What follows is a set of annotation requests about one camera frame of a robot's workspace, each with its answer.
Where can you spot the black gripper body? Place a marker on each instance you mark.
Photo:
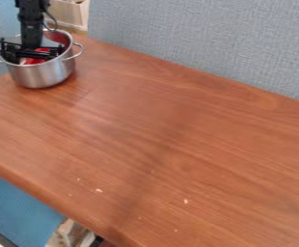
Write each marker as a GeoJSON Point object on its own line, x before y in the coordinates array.
{"type": "Point", "coordinates": [31, 38]}

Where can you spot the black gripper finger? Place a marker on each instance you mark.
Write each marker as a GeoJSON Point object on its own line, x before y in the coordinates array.
{"type": "Point", "coordinates": [11, 57]}

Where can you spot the red plastic block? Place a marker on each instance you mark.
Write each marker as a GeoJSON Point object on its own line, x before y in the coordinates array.
{"type": "Point", "coordinates": [33, 60]}

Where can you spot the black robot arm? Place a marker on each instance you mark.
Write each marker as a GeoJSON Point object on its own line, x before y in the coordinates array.
{"type": "Point", "coordinates": [33, 7]}

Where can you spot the beige wooden cabinet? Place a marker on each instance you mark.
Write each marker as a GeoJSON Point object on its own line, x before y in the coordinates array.
{"type": "Point", "coordinates": [71, 13]}

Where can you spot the white frame under table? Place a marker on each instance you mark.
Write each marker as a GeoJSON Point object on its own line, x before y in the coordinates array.
{"type": "Point", "coordinates": [71, 235]}

